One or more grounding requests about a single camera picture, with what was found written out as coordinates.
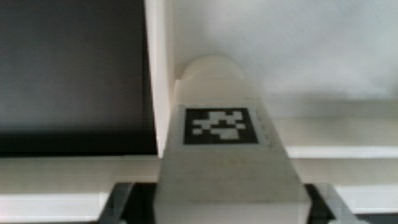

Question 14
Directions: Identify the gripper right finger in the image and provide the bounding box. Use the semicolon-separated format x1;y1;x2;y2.
305;183;362;224

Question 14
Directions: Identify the white table leg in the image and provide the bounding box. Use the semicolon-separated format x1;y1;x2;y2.
154;55;310;224

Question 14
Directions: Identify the white L-shaped obstacle fence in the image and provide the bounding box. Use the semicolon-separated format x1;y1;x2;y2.
0;156;398;224

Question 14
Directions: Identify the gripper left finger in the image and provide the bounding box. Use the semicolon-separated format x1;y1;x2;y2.
93;182;155;224

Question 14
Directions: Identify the white square table top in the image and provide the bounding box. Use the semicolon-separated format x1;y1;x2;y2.
143;0;398;158

